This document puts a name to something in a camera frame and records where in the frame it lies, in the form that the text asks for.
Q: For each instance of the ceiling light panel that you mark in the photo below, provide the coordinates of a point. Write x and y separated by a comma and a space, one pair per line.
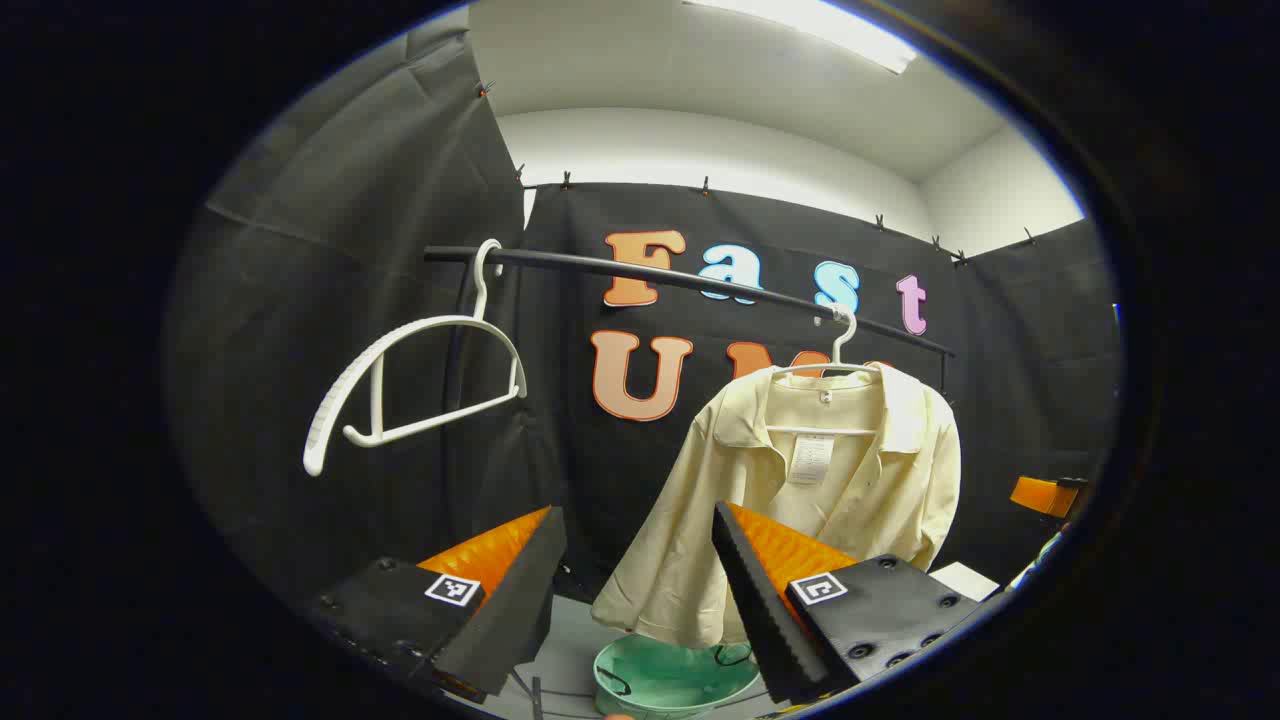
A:
830, 25

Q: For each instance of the black clothes rail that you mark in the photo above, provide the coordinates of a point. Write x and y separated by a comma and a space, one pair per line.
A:
600, 263

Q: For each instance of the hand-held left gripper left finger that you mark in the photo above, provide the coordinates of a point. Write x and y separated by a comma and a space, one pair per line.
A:
520, 610

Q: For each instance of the green laundry hamper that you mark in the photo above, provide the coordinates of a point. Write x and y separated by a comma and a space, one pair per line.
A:
660, 680

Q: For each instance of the white plastic hanger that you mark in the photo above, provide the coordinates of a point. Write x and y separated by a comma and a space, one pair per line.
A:
820, 431
440, 320

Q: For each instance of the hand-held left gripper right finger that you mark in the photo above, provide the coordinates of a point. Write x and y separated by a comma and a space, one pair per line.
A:
760, 610

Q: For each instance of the black backdrop cloth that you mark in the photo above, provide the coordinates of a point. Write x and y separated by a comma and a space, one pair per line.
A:
640, 470

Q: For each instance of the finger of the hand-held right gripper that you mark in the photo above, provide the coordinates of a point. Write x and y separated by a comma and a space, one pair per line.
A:
1040, 495

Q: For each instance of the cream collared shirt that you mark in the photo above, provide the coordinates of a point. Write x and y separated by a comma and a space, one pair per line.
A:
700, 520

